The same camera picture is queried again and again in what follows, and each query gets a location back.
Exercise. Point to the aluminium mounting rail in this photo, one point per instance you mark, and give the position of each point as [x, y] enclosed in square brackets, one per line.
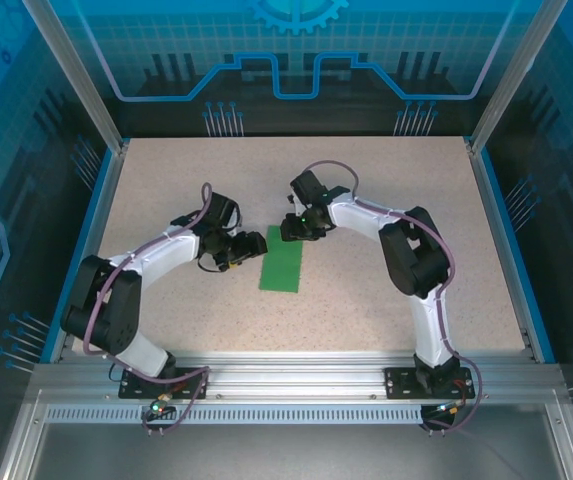
[291, 375]

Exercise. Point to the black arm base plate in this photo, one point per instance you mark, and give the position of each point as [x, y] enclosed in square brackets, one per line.
[191, 387]
[401, 382]

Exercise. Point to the aluminium frame post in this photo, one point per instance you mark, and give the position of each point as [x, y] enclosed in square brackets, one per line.
[506, 75]
[85, 85]

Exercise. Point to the green paper sheet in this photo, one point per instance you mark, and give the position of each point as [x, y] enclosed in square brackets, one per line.
[281, 265]

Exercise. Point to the aluminium side rail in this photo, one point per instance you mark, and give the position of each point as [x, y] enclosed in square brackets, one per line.
[498, 235]
[98, 235]

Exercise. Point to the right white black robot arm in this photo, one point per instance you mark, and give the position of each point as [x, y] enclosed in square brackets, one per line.
[361, 217]

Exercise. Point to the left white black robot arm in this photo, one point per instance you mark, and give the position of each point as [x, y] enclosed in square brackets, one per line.
[161, 255]

